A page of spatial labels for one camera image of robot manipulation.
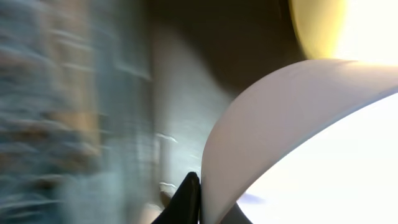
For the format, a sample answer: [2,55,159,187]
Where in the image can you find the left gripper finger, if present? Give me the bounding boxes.
[152,172,201,224]

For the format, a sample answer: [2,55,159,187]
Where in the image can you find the white bowl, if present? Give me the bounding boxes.
[201,59,397,223]

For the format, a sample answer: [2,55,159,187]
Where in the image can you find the yellow plate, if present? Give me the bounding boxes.
[289,0,397,65]

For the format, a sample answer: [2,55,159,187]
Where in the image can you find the grey dishwasher rack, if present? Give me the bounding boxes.
[1,0,153,223]

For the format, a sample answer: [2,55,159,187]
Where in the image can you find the dark brown serving tray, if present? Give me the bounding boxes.
[148,0,304,199]

